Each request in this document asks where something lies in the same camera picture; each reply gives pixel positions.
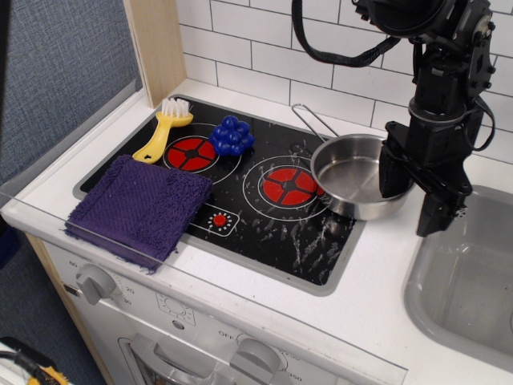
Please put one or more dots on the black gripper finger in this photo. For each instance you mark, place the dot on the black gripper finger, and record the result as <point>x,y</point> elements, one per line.
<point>394,176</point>
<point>437,213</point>

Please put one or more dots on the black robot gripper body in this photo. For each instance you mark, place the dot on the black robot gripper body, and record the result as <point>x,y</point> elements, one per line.
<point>437,145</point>

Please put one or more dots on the stainless steel pan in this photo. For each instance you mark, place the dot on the stainless steel pan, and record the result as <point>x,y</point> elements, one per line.
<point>346,170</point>

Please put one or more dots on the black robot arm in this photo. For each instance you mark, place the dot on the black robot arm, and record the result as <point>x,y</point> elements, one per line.
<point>452,67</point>

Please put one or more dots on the purple-blue folded cloth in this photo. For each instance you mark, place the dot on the purple-blue folded cloth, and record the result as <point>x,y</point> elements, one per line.
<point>139,211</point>

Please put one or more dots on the yellow cloth item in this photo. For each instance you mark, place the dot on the yellow cloth item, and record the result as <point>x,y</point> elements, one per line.
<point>47,376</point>

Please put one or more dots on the grey sink basin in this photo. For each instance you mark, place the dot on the grey sink basin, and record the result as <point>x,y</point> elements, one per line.
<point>459,292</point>

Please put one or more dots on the black toy stovetop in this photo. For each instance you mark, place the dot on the black toy stovetop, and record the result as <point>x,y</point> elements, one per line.
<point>264,212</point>

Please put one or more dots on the blue toy grape bunch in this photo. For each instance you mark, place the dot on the blue toy grape bunch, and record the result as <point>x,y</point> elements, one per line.
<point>231,137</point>

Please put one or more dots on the grey oven knob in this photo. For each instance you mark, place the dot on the grey oven knob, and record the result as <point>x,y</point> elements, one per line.
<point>256,360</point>

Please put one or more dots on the yellow dish brush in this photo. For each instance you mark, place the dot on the yellow dish brush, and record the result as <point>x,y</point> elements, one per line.
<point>174,113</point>

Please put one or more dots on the grey timer knob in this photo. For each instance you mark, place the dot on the grey timer knob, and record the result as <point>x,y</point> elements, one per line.
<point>94,283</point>

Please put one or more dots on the wooden side post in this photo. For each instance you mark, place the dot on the wooden side post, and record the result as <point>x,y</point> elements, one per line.
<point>156,38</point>

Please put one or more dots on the grey oven door handle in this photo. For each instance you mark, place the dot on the grey oven door handle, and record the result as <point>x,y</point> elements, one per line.
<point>172,362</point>

